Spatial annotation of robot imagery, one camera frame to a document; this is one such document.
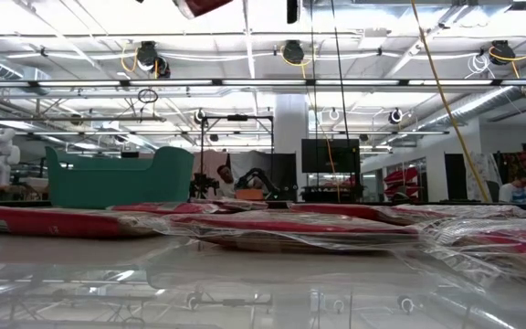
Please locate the person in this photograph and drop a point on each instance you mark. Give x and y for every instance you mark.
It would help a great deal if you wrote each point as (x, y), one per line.
(226, 176)
(512, 194)

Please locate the red white striped object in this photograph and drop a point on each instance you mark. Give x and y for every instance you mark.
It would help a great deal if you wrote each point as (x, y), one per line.
(402, 178)

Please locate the orange box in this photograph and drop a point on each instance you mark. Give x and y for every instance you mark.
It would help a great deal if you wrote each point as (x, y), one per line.
(249, 194)

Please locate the pink curtain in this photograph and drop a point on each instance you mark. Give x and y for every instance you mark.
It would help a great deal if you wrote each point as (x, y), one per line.
(210, 160)

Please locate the white patterned cloth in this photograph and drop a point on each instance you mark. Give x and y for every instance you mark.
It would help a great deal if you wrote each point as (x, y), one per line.
(484, 169)

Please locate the black monitor screen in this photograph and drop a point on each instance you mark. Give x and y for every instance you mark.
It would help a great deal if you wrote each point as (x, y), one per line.
(318, 155)

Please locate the dark red patterned cloth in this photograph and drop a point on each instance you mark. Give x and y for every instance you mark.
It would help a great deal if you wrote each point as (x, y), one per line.
(523, 160)

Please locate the white curtain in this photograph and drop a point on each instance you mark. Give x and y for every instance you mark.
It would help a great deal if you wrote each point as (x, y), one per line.
(254, 160)

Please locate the white square pillar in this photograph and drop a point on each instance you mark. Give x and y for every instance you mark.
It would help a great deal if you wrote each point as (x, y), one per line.
(290, 123)

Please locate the black camera rig frame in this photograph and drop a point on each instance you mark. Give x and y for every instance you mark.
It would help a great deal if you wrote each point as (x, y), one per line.
(238, 117)

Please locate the white humanoid robot figure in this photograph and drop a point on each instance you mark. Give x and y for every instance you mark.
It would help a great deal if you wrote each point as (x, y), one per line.
(0, 155)

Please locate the long ceiling light strip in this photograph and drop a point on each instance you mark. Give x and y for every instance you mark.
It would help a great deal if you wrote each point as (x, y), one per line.
(263, 83)

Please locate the teal plastic basket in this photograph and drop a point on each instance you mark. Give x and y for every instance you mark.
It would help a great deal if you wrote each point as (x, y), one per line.
(121, 187)

